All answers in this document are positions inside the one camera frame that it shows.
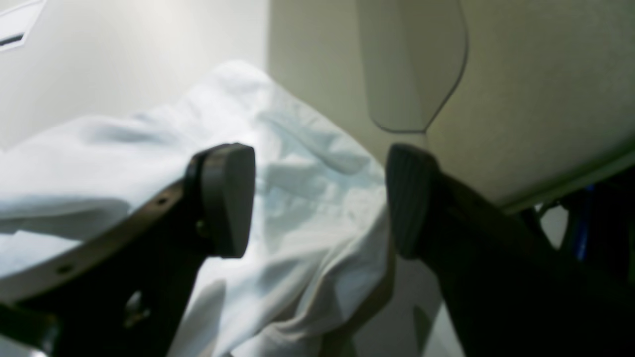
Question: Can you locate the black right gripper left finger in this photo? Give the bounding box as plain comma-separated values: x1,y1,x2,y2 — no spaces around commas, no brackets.
0,143,256,357

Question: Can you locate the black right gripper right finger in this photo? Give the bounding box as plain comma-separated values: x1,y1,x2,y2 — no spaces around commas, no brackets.
385,144,634,357

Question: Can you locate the white t-shirt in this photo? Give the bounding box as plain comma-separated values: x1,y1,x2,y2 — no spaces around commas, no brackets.
0,62,389,357

